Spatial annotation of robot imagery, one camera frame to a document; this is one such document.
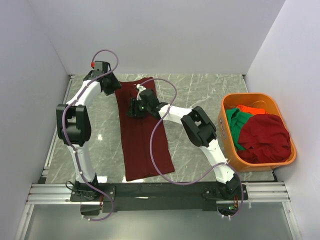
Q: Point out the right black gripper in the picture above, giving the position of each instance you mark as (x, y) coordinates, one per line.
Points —
(133, 104)

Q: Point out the orange plastic basket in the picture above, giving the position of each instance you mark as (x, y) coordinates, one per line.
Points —
(257, 100)

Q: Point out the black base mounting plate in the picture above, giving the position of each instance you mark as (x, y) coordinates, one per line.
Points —
(158, 196)

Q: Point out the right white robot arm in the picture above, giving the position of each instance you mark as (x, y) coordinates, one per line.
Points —
(200, 131)

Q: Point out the green t-shirt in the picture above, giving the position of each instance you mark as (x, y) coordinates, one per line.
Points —
(236, 120)

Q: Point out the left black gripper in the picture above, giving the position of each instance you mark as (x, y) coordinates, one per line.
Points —
(116, 85)

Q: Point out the red t-shirt in basket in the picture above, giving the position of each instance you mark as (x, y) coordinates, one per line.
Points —
(265, 139)

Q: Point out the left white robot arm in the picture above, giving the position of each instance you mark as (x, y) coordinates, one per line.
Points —
(74, 127)

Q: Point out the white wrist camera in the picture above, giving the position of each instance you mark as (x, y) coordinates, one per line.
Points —
(140, 88)
(95, 65)

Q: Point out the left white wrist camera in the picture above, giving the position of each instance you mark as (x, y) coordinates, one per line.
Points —
(95, 65)

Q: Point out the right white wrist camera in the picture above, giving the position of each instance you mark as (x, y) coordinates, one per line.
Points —
(140, 88)

